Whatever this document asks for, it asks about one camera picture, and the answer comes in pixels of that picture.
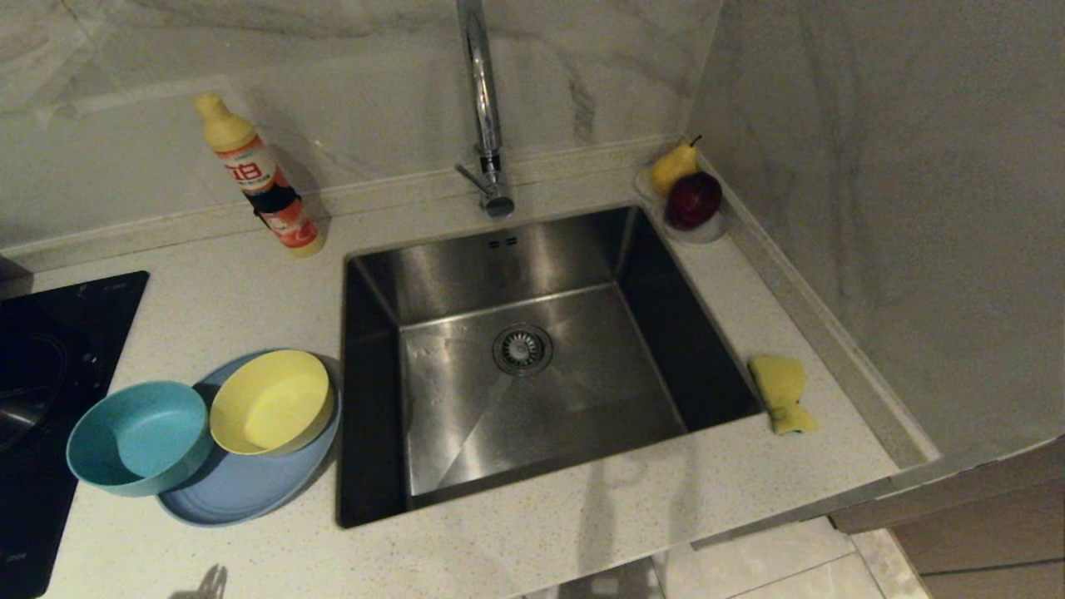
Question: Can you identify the orange white dish soap bottle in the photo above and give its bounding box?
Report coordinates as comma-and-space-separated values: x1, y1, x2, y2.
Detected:
194, 93, 326, 257

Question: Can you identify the stainless steel sink basin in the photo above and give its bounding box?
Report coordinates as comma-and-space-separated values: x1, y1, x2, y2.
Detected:
336, 204, 765, 530

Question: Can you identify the yellow sponge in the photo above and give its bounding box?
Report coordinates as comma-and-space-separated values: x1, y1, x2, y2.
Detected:
747, 355, 820, 436

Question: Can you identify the round metal drain strainer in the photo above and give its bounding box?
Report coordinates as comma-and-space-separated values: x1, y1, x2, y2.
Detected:
492, 323, 554, 377

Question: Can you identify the small white fruit dish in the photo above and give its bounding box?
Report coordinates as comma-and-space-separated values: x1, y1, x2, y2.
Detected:
635, 166, 727, 245

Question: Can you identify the dark red apple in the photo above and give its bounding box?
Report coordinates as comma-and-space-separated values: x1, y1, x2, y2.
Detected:
665, 171, 723, 231

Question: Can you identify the yellow pear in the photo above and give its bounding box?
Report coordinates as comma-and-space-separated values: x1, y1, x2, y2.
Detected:
650, 135, 702, 197

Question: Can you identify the chrome kitchen faucet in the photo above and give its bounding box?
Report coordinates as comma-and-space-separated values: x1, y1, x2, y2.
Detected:
454, 0, 516, 219

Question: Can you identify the yellow bowl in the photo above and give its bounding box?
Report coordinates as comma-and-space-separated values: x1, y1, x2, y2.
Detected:
209, 349, 335, 456

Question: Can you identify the blue plate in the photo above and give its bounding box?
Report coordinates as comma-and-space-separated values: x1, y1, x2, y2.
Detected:
156, 349, 342, 527

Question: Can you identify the teal bowl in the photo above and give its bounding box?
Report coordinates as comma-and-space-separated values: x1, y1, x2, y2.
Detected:
67, 381, 213, 498

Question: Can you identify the black induction cooktop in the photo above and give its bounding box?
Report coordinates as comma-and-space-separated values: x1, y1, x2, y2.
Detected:
0, 270, 151, 599

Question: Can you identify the wooden cabinet front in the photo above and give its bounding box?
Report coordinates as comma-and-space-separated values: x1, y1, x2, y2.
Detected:
830, 439, 1065, 599

